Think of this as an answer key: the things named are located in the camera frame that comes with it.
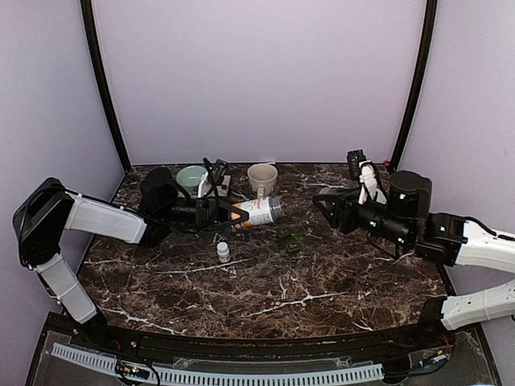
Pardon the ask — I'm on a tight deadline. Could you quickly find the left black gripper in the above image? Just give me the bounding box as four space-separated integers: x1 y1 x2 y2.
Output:
160 195 253 232

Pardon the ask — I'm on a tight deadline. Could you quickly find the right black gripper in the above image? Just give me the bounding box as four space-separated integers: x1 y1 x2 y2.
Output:
315 186 414 248

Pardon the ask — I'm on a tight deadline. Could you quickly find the orange pill bottle grey cap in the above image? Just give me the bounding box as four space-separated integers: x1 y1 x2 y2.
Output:
234 196 282 229

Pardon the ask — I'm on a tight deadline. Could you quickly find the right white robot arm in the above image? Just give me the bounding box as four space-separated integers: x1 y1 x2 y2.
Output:
312 170 514 349

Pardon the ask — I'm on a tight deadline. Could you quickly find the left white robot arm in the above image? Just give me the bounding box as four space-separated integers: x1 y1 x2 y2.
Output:
13 167 249 351

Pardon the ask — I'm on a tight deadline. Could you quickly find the floral square plate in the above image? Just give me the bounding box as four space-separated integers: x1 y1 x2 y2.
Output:
187 176 230 198

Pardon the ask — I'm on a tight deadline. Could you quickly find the small white pill bottle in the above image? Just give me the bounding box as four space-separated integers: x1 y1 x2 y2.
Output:
216 241 230 264

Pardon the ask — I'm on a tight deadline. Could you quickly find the cream coral pattern mug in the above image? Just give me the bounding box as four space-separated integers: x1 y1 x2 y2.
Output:
247 163 278 199

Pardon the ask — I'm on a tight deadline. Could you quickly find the left light green bowl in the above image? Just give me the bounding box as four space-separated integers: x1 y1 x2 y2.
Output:
175 166 208 196

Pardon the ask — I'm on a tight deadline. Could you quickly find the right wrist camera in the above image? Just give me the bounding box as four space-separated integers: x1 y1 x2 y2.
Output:
347 150 387 204

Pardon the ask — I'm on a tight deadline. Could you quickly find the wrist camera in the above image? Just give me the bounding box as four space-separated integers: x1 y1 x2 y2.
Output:
197 158 229 198
347 150 387 204

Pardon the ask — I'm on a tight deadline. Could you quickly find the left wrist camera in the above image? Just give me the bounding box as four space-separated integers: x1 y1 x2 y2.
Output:
197 158 229 198

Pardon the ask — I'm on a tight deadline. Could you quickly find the black front table rail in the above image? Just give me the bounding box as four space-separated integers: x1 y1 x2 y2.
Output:
74 322 455 361

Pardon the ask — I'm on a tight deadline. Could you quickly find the white slotted cable duct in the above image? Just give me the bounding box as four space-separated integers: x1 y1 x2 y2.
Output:
50 343 385 385

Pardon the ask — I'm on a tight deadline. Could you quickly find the right black frame post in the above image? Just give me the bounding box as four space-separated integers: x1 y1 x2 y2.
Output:
387 0 438 174

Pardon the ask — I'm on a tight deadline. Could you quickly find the black frame post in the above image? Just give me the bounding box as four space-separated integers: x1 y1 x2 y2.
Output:
80 0 132 173
387 0 438 174

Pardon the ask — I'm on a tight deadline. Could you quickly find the left black frame post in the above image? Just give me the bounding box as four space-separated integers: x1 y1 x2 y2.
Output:
80 0 132 173

